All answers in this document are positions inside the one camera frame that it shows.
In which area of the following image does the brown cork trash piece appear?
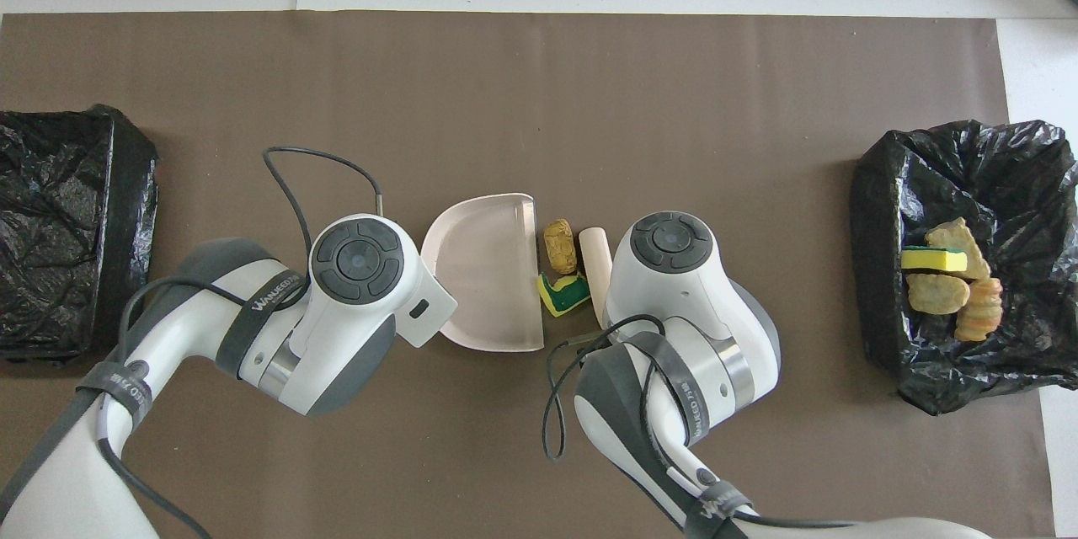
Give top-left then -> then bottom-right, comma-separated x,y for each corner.
543,219 -> 579,275

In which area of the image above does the beige plastic dustpan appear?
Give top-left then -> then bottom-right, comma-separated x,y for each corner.
419,193 -> 547,353

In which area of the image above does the beige handled black bristle brush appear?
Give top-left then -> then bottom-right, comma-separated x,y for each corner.
578,227 -> 614,329

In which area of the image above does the green topped yellow sponge chunk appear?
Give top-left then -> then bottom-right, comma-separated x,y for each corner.
536,271 -> 592,318

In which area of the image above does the thin yellow sponge wedge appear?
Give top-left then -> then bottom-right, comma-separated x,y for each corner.
900,246 -> 971,275

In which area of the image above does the small pale trash lump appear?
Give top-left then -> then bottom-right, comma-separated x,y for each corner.
906,272 -> 971,317

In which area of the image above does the large pale trash lump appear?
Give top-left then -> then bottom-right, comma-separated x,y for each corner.
925,217 -> 993,280

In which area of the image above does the orange white ridged trash piece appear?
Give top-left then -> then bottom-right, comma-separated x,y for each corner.
955,276 -> 1006,343

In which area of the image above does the crumpled black bag lined bin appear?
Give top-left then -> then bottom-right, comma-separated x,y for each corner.
849,119 -> 1078,416

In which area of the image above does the flat black bag lined bin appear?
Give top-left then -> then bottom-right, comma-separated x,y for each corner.
0,104 -> 160,366

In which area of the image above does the brown paper table mat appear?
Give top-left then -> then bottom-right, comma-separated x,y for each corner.
0,11 -> 1058,539

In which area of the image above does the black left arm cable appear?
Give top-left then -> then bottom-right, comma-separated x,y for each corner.
101,146 -> 384,539

